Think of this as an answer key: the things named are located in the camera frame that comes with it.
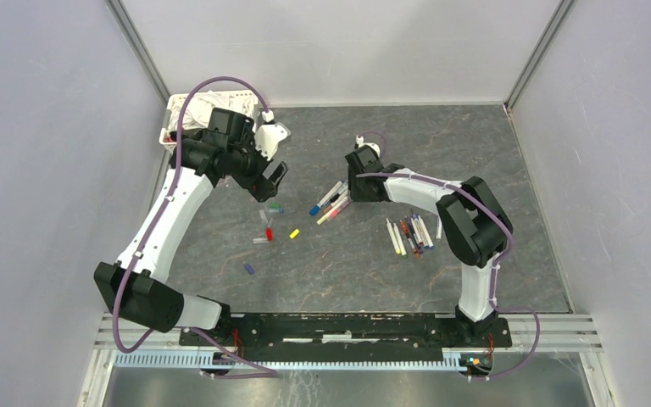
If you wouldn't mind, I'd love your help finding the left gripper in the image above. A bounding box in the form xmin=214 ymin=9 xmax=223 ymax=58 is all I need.
xmin=228 ymin=129 xmax=288 ymax=202

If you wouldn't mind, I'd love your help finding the blue capped white marker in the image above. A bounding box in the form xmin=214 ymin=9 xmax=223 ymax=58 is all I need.
xmin=309 ymin=180 xmax=344 ymax=216

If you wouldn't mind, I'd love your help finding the yellow capped white marker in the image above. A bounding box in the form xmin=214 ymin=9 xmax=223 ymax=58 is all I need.
xmin=393 ymin=224 xmax=409 ymax=257

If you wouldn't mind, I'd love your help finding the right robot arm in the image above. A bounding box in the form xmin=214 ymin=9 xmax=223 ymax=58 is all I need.
xmin=345 ymin=145 xmax=513 ymax=346

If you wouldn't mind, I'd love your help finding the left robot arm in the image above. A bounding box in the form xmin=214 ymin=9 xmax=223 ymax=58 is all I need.
xmin=94 ymin=108 xmax=291 ymax=346

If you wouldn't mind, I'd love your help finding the red clear pen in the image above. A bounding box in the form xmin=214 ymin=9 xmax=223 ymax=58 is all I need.
xmin=399 ymin=220 xmax=420 ymax=258

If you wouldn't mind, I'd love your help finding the white cloth in basket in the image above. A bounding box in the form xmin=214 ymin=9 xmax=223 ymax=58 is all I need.
xmin=168 ymin=91 xmax=259 ymax=133

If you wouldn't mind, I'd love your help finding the white plastic basket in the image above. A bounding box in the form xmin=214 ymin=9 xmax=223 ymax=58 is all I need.
xmin=159 ymin=91 xmax=261 ymax=153

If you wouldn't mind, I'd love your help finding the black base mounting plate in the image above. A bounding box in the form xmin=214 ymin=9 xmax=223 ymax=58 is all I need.
xmin=208 ymin=312 xmax=513 ymax=363

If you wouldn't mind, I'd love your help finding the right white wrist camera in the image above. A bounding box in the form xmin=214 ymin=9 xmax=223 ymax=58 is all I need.
xmin=354 ymin=135 xmax=385 ymax=158

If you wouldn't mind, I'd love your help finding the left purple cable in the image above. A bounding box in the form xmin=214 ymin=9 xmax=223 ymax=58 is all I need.
xmin=112 ymin=76 xmax=281 ymax=378

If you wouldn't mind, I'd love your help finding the aluminium frame rail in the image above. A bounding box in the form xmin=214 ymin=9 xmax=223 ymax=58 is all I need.
xmin=105 ymin=0 xmax=170 ymax=104

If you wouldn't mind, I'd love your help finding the white slotted cable duct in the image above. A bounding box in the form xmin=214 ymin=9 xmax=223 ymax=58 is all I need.
xmin=113 ymin=350 xmax=473 ymax=372

